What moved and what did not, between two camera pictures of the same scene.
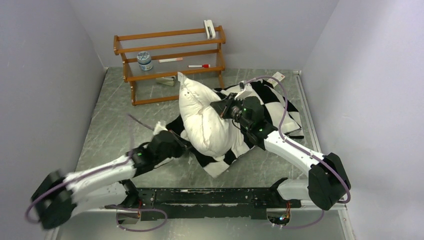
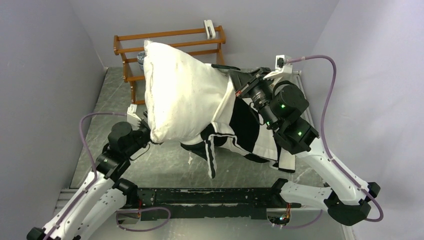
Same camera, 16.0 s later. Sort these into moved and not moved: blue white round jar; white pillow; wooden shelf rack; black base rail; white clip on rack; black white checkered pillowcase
Moved: white pillow; black white checkered pillowcase
Not moved: white clip on rack; blue white round jar; black base rail; wooden shelf rack
